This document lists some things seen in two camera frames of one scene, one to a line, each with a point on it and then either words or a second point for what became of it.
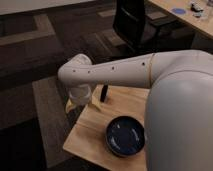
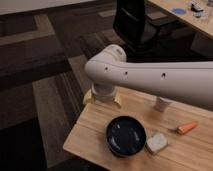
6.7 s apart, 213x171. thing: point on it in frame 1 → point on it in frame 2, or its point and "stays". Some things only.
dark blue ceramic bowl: [125, 135] stays
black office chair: [142, 36] stays
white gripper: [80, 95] → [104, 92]
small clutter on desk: [196, 9] stays
